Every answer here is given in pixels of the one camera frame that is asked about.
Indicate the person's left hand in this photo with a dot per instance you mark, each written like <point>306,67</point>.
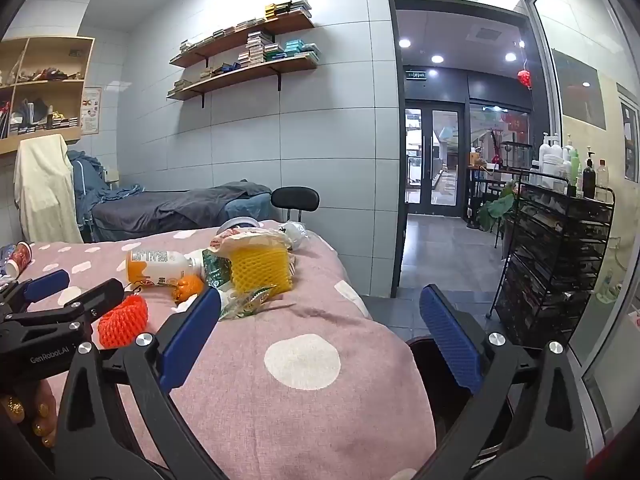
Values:
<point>47,395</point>

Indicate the blue-grey cloth pile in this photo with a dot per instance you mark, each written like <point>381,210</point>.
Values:
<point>95,185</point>

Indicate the wooden wall shelf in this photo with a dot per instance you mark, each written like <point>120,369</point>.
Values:
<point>250,35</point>
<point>250,74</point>

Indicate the cream towel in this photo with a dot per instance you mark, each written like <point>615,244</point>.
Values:
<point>45,185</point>

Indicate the glass double door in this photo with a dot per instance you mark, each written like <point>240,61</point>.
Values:
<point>442,160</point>

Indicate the green potted plant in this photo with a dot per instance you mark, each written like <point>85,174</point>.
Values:
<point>497,207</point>

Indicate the red foam fruit net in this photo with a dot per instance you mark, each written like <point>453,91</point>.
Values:
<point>122,322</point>

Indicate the clear plastic food bag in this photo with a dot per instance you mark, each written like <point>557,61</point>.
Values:
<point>250,237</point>

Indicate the wrinkled orange citrus fruit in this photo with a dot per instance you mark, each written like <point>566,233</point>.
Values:
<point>190,286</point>

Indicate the lower wall shelf with books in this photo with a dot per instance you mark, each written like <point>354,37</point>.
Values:
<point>255,50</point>

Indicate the grey blanket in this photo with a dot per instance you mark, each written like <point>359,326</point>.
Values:
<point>175,207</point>

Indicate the wall poster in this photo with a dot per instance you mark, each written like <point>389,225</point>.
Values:
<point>91,110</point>

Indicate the orange juice bottle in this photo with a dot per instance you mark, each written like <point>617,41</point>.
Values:
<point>155,265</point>

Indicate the wooden wall cabinet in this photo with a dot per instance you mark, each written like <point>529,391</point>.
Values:
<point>50,85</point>

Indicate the yellow foam fruit net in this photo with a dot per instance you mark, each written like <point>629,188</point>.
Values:
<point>260,267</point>

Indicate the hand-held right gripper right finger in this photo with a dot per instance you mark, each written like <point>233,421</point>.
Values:
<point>450,340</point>

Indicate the black side table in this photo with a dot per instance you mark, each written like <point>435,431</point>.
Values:
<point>480,185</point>

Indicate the row of stacked books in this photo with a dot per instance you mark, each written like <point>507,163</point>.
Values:
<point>285,9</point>

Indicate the black chair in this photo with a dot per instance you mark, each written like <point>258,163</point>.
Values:
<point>295,197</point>

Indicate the dark wall picture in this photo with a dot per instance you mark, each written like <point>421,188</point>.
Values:
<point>577,87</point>

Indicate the red paper cup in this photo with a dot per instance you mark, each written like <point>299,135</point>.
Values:
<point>20,259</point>

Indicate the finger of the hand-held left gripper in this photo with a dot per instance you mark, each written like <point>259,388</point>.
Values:
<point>95,300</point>
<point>47,282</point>

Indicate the black door frame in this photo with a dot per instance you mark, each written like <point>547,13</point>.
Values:
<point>395,160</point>

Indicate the pink dotted blanket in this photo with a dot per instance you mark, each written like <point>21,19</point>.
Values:
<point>250,395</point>

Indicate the red hanging ornament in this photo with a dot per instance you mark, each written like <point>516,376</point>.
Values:
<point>524,77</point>

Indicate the red vase with sticks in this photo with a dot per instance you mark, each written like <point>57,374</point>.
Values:
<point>495,157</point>

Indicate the green foil wrapper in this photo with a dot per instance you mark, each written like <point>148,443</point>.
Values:
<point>250,301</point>

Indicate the dark trash bin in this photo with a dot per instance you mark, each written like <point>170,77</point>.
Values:
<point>435,410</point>

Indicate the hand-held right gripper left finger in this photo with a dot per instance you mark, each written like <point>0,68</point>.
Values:
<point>192,335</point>

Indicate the cluster of toiletry bottles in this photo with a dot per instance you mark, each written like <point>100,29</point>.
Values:
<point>552,160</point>

